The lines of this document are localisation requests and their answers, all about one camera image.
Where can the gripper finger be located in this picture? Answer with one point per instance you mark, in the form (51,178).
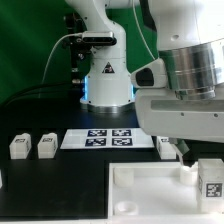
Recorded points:
(183,152)

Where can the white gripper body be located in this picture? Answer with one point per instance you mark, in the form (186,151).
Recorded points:
(160,113)

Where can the white square table top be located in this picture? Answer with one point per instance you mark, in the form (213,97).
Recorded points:
(152,193)

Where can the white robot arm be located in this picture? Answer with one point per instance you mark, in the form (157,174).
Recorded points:
(180,94)

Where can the white marker sheet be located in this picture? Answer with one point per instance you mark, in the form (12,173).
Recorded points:
(126,138)

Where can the white piece left edge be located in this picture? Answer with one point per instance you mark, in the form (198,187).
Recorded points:
(1,184)

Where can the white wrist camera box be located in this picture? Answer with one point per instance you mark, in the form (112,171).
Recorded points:
(153,75)

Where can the black camera stand pole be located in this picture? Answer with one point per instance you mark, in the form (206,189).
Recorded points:
(78,50)

